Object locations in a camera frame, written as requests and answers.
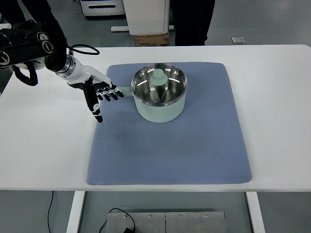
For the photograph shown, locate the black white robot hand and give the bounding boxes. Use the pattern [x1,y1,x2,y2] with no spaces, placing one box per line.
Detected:
[67,66,124,123]

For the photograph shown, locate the green pot with handle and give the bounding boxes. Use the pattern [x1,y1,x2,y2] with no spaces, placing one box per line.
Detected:
[119,63,187,123]

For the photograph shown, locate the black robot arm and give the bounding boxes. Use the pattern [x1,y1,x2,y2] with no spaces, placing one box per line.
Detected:
[0,21,100,86]

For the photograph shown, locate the glass lid green knob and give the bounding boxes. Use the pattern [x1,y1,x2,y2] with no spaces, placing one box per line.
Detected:
[131,63,187,107]

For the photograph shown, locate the white appliance in background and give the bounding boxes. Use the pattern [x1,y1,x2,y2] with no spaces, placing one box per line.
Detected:
[80,0,125,17]

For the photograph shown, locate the brown cardboard box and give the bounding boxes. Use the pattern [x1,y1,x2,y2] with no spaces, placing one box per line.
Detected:
[135,33,170,47]

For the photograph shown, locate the white cabinet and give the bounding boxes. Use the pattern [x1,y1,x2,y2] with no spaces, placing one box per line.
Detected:
[111,0,170,36]

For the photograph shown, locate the white table leg left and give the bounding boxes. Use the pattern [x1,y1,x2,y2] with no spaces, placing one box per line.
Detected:
[66,191,86,233]

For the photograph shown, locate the white table leg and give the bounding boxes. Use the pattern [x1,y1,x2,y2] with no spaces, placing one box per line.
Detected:
[66,191,86,233]
[246,192,265,233]

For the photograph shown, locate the person in black clothes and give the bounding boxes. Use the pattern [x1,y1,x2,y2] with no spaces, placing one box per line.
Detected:
[0,0,68,46]

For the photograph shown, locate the blue textured mat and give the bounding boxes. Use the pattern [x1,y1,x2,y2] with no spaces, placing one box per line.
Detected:
[86,62,252,185]

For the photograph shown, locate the grey floor plate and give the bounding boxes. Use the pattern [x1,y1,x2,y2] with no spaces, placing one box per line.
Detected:
[231,36,245,45]

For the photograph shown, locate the white table leg right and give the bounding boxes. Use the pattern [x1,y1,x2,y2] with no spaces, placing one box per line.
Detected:
[246,192,265,233]

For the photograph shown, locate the black power cable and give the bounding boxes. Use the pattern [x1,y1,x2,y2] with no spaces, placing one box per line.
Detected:
[47,191,137,233]

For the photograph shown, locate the metal base plate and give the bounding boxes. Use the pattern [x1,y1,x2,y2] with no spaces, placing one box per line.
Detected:
[104,211,227,233]

